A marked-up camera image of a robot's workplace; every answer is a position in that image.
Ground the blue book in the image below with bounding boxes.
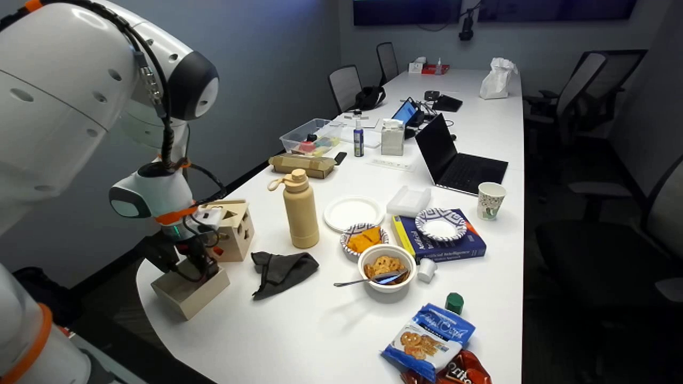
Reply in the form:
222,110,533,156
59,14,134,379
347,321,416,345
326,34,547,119
391,207,490,265

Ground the grey office chair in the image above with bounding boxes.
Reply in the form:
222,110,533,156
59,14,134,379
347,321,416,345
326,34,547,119
524,48,649,145
532,156,683,307
326,63,364,115
374,41,401,84

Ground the black bag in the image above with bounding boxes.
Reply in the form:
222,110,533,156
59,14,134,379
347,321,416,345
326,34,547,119
352,84,388,110

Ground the black pouch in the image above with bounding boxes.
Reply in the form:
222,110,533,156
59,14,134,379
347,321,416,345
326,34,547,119
425,90,465,112

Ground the black laptop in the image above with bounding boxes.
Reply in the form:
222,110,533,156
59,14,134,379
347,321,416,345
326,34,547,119
415,112,511,195

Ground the small white cup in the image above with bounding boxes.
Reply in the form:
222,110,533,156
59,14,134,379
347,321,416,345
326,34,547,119
416,256,437,286

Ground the patterned paper plate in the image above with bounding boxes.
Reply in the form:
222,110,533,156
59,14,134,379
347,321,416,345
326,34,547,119
415,207,469,244

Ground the wooden box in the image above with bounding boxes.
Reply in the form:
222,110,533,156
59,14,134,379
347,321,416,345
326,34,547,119
149,263,234,321

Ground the small spray bottle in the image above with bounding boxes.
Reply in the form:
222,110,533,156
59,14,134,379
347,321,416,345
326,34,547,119
352,116,367,159

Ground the long tan cardboard box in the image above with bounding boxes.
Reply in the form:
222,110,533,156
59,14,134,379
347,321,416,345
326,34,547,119
268,151,338,180

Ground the tablet with blue screen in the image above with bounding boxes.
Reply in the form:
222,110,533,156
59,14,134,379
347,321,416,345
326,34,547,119
391,96,422,128

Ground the white carton box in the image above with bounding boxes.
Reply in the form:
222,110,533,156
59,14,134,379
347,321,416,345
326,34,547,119
381,116,406,158

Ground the blue snack bag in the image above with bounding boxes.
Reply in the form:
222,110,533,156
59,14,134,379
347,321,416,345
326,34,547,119
381,302,479,384

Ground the patterned bowl with orange chips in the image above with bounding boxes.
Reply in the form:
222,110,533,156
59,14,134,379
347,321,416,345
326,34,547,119
340,222,393,259

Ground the white paper cup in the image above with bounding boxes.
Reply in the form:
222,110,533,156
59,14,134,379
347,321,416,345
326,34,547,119
476,178,509,219

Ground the black conference camera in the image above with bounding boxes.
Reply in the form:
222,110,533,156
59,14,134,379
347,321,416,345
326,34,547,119
457,0,479,42

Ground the clear plastic container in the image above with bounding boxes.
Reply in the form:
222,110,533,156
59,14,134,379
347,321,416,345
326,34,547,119
278,115,343,156

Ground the tan water bottle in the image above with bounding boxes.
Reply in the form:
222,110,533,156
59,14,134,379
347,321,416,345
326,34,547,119
268,167,322,252

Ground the wall display screen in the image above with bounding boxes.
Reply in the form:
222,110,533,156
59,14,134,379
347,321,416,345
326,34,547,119
476,0,639,24
352,0,465,30

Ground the white round plate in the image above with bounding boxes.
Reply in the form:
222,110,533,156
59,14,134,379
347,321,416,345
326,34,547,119
322,195,386,234

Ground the red chip bag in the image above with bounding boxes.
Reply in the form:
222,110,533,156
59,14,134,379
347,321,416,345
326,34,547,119
404,347,496,384

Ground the small green cap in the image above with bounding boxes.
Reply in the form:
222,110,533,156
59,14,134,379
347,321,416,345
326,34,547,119
445,289,465,315

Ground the white bowl with cereal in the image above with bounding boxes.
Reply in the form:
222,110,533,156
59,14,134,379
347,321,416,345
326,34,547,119
357,240,418,295

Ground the white foam container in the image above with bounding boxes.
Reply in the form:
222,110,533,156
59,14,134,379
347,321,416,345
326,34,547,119
384,184,433,219

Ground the metal spoon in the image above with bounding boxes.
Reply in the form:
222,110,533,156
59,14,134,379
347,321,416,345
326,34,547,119
333,270,409,289

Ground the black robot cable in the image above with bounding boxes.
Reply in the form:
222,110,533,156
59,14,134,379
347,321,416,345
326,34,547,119
71,0,231,193

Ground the white plastic bag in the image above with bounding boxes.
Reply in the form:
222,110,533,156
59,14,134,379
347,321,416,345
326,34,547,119
479,55,521,100

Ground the dark grey cloth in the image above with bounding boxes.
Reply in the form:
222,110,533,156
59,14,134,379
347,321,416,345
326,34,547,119
250,249,320,301

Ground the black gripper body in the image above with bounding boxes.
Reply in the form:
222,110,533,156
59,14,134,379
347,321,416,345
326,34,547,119
146,228,215,277

